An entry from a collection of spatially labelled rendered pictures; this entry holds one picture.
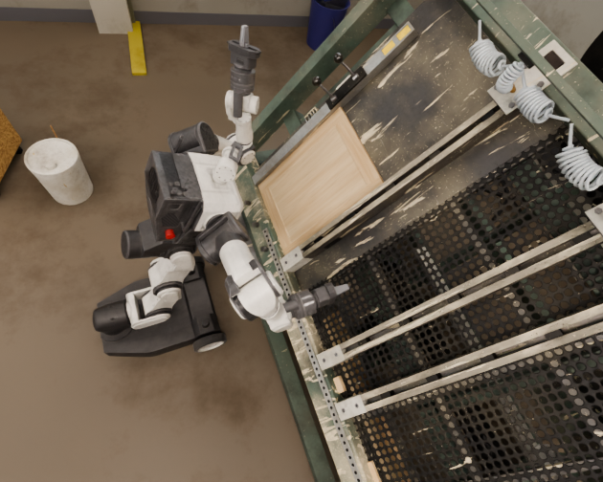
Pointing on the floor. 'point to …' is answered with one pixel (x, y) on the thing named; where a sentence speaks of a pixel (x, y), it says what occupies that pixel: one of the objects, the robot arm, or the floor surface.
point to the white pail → (59, 169)
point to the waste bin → (324, 19)
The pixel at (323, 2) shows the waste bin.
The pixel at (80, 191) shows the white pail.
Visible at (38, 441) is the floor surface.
